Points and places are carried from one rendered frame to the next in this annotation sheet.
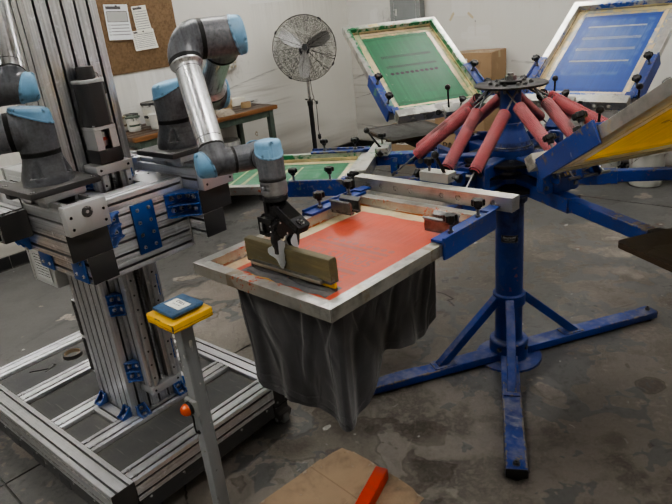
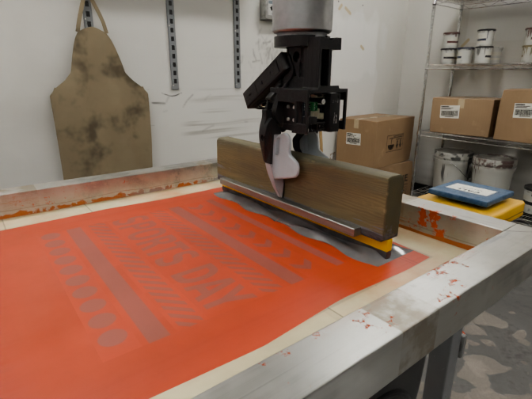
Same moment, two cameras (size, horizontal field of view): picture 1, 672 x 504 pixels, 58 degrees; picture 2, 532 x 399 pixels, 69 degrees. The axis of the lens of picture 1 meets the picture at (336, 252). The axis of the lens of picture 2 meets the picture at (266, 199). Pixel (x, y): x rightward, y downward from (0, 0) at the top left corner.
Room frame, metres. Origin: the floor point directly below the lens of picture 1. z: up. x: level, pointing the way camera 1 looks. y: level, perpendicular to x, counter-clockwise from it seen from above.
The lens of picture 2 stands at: (2.16, 0.17, 1.16)
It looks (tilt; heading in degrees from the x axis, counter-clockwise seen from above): 18 degrees down; 187
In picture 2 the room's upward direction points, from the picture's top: straight up
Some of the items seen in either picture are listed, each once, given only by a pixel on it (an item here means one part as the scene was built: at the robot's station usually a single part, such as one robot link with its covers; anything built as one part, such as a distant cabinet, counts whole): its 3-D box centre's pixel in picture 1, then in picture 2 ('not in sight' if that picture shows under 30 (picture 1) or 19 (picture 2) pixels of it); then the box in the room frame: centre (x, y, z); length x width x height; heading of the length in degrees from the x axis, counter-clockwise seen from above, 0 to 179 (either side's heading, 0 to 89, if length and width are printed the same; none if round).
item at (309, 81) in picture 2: (276, 215); (304, 86); (1.64, 0.16, 1.14); 0.09 x 0.08 x 0.12; 45
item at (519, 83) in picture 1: (509, 227); not in sight; (2.54, -0.79, 0.67); 0.39 x 0.39 x 1.35
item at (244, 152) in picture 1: (253, 156); not in sight; (1.72, 0.21, 1.30); 0.11 x 0.11 x 0.08; 21
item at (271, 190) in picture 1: (273, 188); (304, 19); (1.63, 0.15, 1.22); 0.08 x 0.08 x 0.05
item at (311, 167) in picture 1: (307, 153); not in sight; (2.78, 0.08, 1.05); 1.08 x 0.61 x 0.23; 75
